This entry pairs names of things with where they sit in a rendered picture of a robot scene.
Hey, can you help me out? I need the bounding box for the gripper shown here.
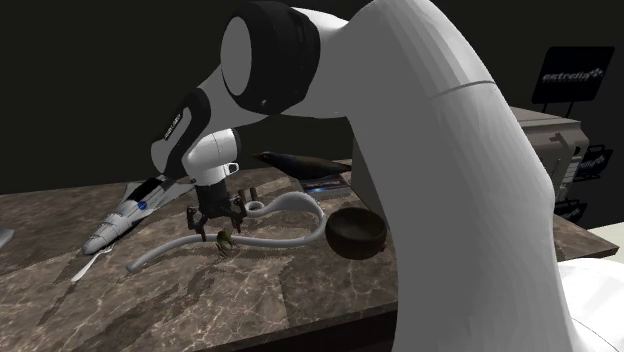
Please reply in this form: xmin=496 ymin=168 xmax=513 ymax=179
xmin=186 ymin=179 xmax=248 ymax=243

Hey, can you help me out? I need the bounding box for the small green frog figure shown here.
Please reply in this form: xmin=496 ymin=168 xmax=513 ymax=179
xmin=215 ymin=230 xmax=240 ymax=257

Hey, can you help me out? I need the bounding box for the grey curved tube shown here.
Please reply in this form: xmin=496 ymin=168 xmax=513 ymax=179
xmin=126 ymin=191 xmax=328 ymax=273

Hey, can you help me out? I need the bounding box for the white toy space shuttle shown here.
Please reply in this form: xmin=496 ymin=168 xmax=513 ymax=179
xmin=81 ymin=176 xmax=196 ymax=256

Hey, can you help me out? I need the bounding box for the dark flat box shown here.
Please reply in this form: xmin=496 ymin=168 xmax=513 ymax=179
xmin=298 ymin=176 xmax=352 ymax=199

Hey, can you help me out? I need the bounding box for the silver fork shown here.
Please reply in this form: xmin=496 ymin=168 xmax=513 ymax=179
xmin=70 ymin=243 xmax=116 ymax=284

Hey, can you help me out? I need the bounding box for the dark brown bowl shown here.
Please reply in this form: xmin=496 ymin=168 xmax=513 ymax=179
xmin=324 ymin=206 xmax=389 ymax=261

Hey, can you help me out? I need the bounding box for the grey cabinet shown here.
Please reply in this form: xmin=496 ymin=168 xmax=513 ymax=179
xmin=509 ymin=106 xmax=591 ymax=204

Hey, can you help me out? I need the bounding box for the black display rack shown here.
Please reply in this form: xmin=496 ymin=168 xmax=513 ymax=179
xmin=531 ymin=46 xmax=616 ymax=225

